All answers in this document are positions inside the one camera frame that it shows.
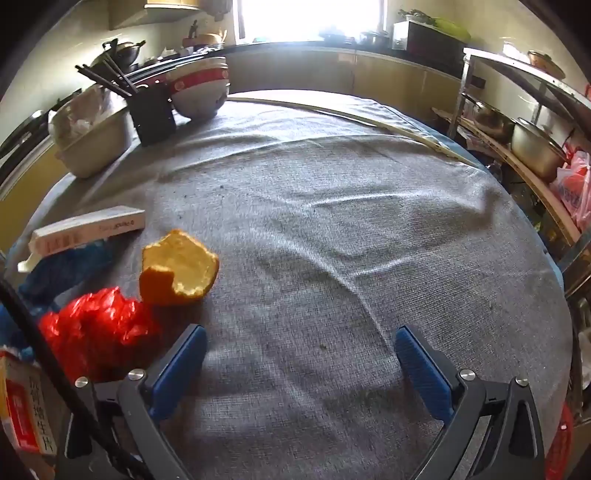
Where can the green plastic basin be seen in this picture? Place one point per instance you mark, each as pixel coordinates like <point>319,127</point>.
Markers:
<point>455,28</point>

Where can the orange medicine box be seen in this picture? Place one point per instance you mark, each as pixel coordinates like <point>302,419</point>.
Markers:
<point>23,406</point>

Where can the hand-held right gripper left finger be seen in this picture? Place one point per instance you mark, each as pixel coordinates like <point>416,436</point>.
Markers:
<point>180,369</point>

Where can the long wooden strip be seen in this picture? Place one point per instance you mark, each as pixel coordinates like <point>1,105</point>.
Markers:
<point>443,150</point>

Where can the red plastic bag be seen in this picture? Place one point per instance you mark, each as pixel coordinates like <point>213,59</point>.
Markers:
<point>97,327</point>

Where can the kitchen window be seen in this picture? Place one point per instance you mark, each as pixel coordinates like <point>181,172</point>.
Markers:
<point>314,18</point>

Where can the steel pot with lid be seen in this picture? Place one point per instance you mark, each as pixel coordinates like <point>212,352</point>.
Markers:
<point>535,147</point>

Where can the floral enamel pot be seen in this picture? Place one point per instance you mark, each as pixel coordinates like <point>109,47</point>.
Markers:
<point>547,64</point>

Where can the metal storage rack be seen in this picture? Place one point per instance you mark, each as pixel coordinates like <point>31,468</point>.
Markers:
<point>521,64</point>

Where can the black chopstick holder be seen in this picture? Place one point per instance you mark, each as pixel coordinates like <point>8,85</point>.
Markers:
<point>152,120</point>

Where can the metal basin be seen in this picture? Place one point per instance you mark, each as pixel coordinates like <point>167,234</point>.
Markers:
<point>92,150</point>

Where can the black kitchen countertop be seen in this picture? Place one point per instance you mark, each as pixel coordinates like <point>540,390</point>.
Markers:
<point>286,46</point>

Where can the long white carton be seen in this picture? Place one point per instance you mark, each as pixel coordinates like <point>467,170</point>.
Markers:
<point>87,228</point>

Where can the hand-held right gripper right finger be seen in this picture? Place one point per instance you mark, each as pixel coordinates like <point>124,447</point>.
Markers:
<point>422,374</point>

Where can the dark microwave oven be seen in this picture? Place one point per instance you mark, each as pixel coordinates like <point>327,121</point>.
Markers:
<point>429,46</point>

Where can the black wok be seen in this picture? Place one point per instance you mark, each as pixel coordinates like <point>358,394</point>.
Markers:
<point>122,53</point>

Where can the pink plastic bag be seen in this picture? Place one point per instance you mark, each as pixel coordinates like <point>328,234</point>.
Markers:
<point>575,194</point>

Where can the orange peel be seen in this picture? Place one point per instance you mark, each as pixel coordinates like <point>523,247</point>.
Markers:
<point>184,272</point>

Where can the blue plastic bag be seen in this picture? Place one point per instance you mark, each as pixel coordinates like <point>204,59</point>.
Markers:
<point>64,272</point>

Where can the dark sauce bottle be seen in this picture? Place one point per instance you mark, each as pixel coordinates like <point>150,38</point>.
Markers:
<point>194,30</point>

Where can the dark metal pot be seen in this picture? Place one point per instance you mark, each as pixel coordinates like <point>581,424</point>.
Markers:
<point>491,122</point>

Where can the clear plastic bag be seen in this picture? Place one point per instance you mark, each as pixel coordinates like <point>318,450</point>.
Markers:
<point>83,115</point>

